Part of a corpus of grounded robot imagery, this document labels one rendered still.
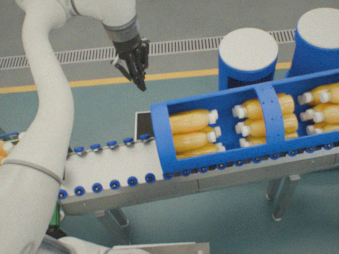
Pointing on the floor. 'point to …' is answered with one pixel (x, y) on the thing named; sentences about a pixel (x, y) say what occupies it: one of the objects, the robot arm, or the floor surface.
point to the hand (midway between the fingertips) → (139, 81)
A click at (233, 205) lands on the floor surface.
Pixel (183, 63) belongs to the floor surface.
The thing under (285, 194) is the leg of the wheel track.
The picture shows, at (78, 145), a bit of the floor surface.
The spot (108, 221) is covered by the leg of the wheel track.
